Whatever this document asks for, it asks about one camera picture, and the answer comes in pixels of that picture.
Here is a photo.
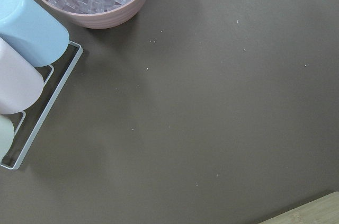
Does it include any pink cup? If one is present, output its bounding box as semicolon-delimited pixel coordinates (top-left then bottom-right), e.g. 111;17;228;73
1;39;44;114

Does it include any pale green cup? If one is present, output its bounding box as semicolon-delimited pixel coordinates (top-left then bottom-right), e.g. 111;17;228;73
0;115;15;160

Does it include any light blue cup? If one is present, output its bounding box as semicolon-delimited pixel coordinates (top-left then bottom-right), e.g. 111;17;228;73
1;0;69;67

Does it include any white cup rack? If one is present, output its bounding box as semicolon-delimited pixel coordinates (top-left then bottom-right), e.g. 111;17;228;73
1;41;83;170

